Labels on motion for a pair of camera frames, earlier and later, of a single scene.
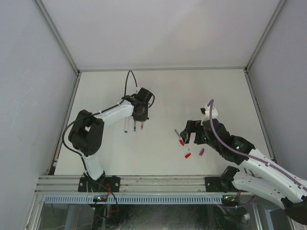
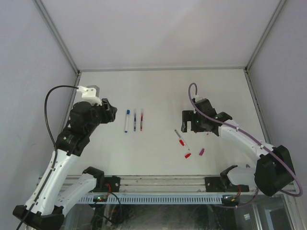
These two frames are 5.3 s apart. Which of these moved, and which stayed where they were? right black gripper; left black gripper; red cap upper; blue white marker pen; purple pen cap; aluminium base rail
Moved: right black gripper; left black gripper
Stayed: blue white marker pen; aluminium base rail; red cap upper; purple pen cap
